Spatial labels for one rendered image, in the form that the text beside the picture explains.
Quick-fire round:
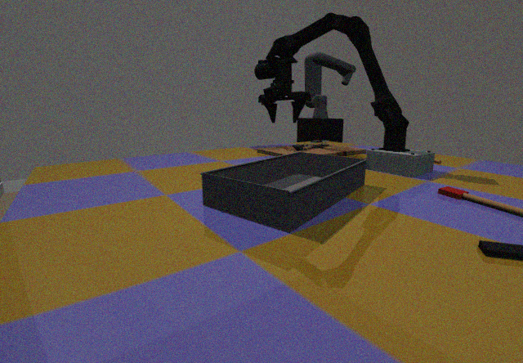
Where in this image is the brown wooden board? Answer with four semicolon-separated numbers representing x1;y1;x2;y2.
257;143;366;156

